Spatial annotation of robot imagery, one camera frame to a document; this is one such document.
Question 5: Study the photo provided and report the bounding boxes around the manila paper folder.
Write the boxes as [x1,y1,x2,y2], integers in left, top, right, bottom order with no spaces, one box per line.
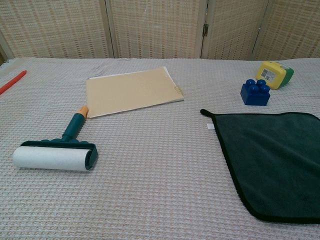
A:
[85,65,185,119]

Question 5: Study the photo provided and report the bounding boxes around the red plastic stick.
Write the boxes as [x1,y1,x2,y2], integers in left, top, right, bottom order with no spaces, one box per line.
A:
[0,70,28,95]

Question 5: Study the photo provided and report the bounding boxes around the blue toy building block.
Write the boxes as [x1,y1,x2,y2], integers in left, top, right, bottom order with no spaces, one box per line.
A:
[240,78,272,107]

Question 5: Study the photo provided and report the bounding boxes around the woven folding screen panel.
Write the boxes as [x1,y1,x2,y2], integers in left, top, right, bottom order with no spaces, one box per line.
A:
[104,0,208,60]
[201,0,270,61]
[252,0,320,62]
[0,0,112,60]

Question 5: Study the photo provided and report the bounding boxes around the yellow and green plastic container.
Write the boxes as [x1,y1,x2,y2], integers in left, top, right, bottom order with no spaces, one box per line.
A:
[255,60,295,91]

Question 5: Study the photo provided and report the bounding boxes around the teal lint roller orange tip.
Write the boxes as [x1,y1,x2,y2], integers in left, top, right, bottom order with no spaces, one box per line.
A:
[12,105,99,173]

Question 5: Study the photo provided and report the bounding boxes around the dark green microfiber cloth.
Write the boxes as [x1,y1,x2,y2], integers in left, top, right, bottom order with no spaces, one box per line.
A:
[199,108,320,225]

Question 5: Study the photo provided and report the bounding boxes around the white waffle-weave tablecloth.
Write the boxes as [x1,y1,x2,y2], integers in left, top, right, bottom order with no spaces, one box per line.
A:
[0,56,320,240]

